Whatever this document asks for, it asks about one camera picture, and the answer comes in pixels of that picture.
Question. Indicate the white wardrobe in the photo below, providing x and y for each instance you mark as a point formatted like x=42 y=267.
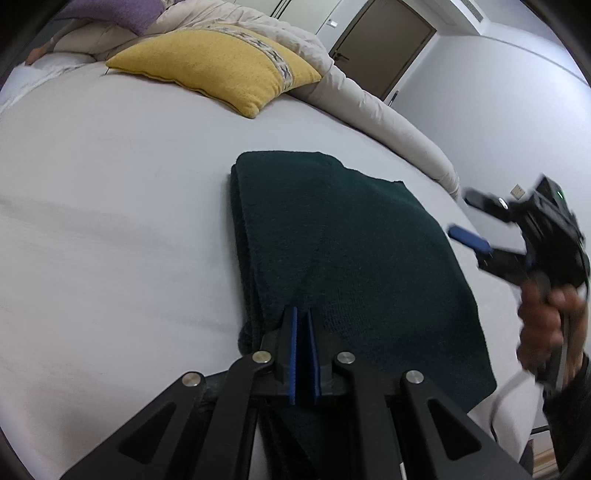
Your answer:
x=295 y=11

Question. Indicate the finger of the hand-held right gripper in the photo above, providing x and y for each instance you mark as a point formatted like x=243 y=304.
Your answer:
x=468 y=237
x=485 y=201

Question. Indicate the dark green sweater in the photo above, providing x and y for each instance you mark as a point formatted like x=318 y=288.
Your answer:
x=346 y=240

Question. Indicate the person's right hand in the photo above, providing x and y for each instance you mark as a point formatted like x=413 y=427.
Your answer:
x=538 y=327

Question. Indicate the beige duvet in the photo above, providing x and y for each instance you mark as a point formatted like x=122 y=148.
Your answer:
x=360 y=106

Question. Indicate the yellow pillow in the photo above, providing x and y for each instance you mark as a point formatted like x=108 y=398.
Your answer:
x=207 y=64

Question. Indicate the person's right forearm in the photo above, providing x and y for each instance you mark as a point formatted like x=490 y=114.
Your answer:
x=570 y=415

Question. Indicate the brown door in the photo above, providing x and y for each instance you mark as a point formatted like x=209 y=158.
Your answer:
x=383 y=46

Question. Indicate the white folded sheet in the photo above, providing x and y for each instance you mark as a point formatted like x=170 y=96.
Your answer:
x=41 y=76

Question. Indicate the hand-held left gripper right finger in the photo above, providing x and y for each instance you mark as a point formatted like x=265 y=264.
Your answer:
x=315 y=355

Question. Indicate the white air conditioner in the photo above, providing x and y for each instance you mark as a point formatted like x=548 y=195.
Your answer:
x=466 y=9

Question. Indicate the wall socket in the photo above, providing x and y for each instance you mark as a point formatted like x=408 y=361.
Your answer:
x=517 y=191

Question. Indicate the grey bed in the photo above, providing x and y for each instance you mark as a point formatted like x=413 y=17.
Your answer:
x=115 y=184

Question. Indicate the purple pillow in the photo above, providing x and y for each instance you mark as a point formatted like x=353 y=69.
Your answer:
x=120 y=11

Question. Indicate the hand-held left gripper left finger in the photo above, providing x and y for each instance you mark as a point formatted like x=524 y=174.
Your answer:
x=293 y=350

